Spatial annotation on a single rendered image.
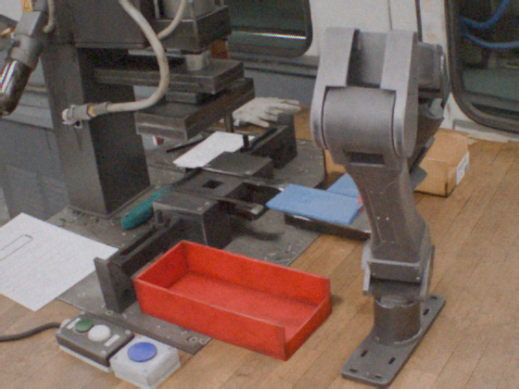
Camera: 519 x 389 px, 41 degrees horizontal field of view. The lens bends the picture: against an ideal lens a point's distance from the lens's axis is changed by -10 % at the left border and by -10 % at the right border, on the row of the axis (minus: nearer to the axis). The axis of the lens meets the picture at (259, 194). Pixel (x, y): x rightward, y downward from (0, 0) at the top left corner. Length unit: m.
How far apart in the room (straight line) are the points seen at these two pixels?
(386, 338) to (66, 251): 0.60
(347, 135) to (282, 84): 1.18
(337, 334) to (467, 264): 0.25
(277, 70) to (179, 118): 0.79
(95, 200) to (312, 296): 0.50
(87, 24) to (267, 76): 0.78
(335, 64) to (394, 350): 0.40
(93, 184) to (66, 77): 0.21
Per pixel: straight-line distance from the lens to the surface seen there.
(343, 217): 1.07
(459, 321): 1.01
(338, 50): 0.72
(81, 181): 1.38
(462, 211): 1.26
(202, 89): 1.12
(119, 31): 1.16
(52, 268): 1.26
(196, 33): 1.09
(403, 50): 0.70
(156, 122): 1.11
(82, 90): 1.27
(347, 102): 0.69
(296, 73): 1.81
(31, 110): 2.73
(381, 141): 0.68
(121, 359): 0.96
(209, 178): 1.24
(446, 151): 1.40
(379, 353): 0.94
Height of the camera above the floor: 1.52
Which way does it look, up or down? 27 degrees down
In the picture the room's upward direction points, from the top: 7 degrees counter-clockwise
